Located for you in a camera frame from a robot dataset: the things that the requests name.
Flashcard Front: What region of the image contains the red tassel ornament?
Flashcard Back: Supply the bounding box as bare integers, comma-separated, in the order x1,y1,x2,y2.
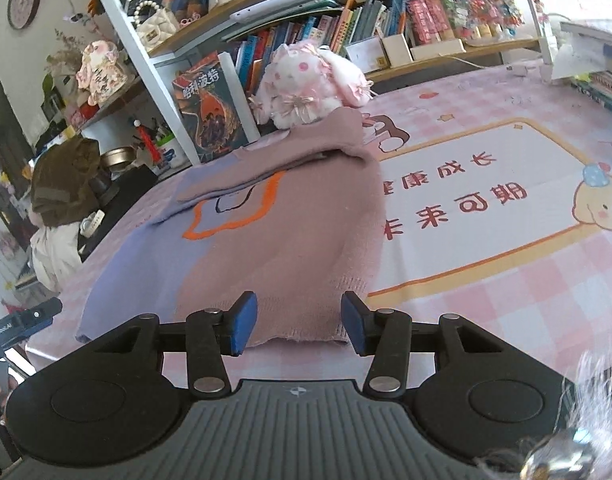
132,119,162,165

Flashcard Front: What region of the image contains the metal bowl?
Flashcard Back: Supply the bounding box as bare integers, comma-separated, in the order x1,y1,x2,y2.
100,146,137,172

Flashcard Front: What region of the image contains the white charger plug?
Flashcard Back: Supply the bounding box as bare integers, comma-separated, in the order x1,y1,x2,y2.
506,63,534,78

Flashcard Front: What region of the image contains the white wristwatch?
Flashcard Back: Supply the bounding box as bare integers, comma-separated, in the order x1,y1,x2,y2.
79,209,105,238

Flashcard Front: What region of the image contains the white pink plush bunny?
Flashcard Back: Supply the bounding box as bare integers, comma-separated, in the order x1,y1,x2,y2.
250,40,372,130

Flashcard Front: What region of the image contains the olive brown jacket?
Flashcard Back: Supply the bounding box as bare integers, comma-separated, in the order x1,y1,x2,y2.
30,136,100,228

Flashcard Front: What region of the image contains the purple and pink sweater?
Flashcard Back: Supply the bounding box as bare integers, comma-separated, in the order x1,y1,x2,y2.
76,107,385,346

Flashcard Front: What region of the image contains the white quilted pearl handbag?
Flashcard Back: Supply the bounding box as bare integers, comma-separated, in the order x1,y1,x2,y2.
134,0,180,52

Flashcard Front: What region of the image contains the Harry Potter book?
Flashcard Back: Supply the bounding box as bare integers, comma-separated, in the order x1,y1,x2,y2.
172,52,260,164

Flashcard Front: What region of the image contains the white tablet device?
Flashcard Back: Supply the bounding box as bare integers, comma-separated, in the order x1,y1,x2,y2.
229,0,340,24

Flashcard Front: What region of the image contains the white wooden bookshelf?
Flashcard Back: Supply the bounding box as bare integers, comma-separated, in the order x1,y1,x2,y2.
90,0,554,164

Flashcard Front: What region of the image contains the white cloth garment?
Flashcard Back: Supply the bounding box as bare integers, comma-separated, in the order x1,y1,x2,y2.
30,222,82,292

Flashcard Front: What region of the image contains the white pen cup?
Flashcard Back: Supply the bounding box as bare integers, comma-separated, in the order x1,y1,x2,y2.
156,133,187,169

